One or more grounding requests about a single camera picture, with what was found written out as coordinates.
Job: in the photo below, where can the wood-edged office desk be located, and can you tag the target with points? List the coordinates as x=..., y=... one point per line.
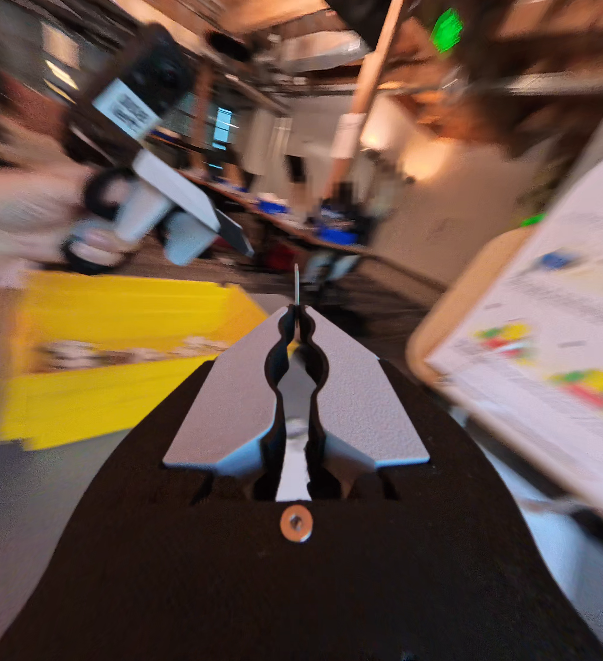
x=280, y=224

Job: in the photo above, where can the pile of puzzle pieces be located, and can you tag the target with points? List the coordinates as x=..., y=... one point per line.
x=125, y=354

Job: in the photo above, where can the printed instruction sheet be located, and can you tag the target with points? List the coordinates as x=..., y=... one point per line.
x=565, y=310

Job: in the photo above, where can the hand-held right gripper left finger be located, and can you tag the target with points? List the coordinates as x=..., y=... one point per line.
x=229, y=408

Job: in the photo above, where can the person's left hand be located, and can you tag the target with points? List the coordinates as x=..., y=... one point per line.
x=32, y=217

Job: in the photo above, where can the red curved puzzle piece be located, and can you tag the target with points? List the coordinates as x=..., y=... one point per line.
x=297, y=289

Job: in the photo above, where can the yellow plastic bin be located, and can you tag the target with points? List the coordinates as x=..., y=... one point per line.
x=125, y=310

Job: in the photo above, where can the grey desk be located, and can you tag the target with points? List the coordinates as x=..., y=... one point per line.
x=22, y=516

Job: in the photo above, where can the wooden pillar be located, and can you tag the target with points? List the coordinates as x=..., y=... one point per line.
x=368, y=93

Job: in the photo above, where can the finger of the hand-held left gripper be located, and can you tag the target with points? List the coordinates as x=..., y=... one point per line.
x=177, y=188
x=187, y=240

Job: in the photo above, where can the green exit sign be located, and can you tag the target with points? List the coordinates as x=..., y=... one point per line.
x=447, y=28

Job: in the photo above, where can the white paper notice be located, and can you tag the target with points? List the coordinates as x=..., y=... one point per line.
x=348, y=134

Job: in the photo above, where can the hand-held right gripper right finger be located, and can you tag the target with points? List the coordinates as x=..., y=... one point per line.
x=368, y=408

